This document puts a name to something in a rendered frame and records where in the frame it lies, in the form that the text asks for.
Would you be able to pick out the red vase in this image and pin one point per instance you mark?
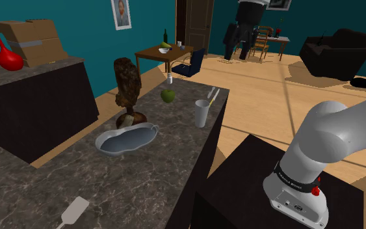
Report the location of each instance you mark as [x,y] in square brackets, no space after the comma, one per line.
[9,59]

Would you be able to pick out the blue chair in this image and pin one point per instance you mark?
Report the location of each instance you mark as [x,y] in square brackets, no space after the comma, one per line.
[191,65]

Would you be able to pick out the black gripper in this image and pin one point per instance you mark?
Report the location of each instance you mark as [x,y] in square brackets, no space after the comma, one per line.
[250,13]

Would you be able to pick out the dark robot stand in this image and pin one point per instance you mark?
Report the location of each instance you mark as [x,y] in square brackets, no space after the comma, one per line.
[233,184]

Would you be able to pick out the brown cardboard box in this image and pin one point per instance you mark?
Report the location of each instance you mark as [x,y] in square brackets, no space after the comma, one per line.
[37,39]

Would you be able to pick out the white spatula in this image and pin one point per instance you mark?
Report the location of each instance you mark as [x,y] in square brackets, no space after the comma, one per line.
[75,209]

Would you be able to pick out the small white shaker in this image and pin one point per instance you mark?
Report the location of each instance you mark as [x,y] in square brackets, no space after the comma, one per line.
[169,79]

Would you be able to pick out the green apple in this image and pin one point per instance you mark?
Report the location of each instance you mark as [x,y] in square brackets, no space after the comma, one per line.
[167,96]

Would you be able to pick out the white cup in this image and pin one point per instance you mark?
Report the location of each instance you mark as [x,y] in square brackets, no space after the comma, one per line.
[201,115]

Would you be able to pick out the brown wooden table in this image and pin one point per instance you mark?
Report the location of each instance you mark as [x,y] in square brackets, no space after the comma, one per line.
[152,54]

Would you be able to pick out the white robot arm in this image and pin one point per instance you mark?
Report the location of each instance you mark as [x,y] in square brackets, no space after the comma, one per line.
[315,136]

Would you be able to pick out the black armchair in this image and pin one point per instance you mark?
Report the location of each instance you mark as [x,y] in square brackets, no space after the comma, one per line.
[334,57]

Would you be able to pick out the dark brown door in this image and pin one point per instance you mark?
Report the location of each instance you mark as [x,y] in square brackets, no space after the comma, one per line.
[198,22]

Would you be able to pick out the white dining table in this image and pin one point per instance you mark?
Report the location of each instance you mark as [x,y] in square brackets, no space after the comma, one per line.
[280,40]

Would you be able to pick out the silver kidney-shaped tray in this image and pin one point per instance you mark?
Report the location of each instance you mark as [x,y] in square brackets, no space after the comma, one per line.
[124,142]

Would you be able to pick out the grey spoon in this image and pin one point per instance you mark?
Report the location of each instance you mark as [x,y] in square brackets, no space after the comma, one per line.
[211,92]

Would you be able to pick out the wooden chair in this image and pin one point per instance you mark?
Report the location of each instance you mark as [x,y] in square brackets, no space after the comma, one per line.
[263,43]

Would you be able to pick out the brown sculpture on base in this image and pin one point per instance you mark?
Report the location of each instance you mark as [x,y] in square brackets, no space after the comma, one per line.
[127,82]

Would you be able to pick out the framed portrait picture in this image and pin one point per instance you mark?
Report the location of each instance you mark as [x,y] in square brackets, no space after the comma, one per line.
[121,14]

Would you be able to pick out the grey framed wall picture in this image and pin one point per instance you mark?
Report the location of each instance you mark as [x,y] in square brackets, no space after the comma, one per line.
[279,3]

